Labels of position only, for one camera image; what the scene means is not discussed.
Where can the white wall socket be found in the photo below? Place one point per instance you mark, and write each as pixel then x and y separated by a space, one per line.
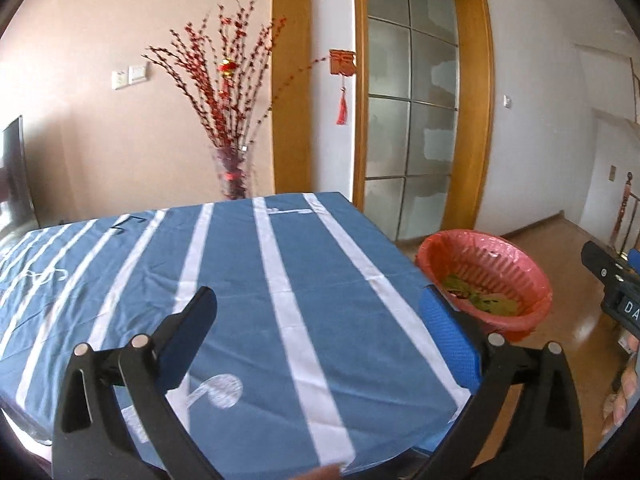
pixel 119 80

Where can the white light switch panel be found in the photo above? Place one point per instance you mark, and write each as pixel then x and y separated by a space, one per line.
pixel 138 73

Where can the vase with red branches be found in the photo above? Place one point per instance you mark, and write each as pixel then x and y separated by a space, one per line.
pixel 225 95

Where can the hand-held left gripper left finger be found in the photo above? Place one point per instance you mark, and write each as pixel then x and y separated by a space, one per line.
pixel 182 347

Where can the blue white striped tablecloth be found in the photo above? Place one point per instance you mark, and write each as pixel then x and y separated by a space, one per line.
pixel 300 260

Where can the clear glass vase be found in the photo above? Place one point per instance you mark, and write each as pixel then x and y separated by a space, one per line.
pixel 232 175

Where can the frosted glass door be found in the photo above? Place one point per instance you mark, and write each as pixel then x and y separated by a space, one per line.
pixel 390 110

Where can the person's right hand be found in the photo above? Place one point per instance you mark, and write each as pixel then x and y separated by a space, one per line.
pixel 631 370

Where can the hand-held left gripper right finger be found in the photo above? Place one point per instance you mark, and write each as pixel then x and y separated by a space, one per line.
pixel 447 332

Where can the black flat television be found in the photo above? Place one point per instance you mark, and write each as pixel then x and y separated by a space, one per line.
pixel 15 175

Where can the wastebasket with red liner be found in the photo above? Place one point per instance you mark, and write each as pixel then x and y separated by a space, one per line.
pixel 530 285

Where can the wooden door frame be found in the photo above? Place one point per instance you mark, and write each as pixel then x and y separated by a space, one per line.
pixel 472 110

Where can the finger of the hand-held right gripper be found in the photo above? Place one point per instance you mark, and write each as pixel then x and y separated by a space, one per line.
pixel 600 262

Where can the person's left hand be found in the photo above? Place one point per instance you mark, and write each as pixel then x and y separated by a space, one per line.
pixel 320 474

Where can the wooden stair newel railing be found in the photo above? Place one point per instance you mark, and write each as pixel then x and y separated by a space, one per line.
pixel 624 215

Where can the red hanging knot ornament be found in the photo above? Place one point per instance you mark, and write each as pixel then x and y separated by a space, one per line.
pixel 342 62

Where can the small brown wall panel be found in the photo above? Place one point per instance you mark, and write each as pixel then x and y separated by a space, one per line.
pixel 611 171

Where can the small red lantern ornament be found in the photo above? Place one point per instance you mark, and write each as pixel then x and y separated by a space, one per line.
pixel 227 69

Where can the wooden wall trim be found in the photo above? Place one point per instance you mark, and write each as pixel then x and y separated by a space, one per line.
pixel 292 110

